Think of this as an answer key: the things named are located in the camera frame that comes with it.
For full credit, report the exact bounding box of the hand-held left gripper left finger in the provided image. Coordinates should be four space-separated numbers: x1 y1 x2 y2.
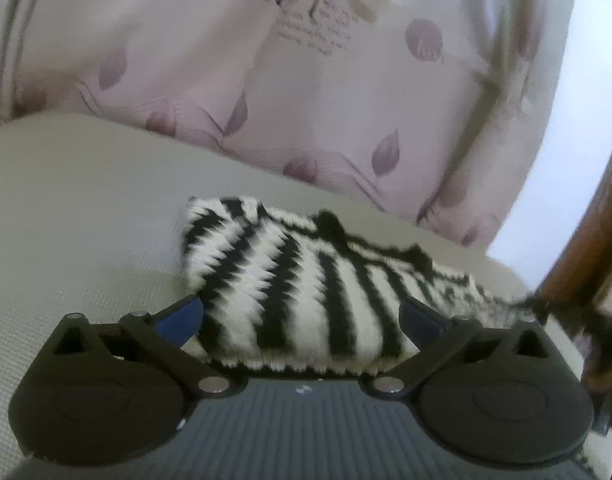
52 294 235 398

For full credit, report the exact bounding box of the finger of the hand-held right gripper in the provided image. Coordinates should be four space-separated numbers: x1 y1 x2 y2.
528 294 612 376

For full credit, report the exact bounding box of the black and white striped knit garment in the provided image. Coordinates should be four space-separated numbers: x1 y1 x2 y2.
178 196 537 376

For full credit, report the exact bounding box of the brown wooden door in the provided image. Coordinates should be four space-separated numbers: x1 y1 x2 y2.
533 105 612 311

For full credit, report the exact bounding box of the leaf-print pink curtain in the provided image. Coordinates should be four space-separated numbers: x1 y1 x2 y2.
0 0 582 249

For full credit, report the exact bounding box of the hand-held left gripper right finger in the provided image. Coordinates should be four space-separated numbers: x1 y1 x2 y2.
368 295 555 399

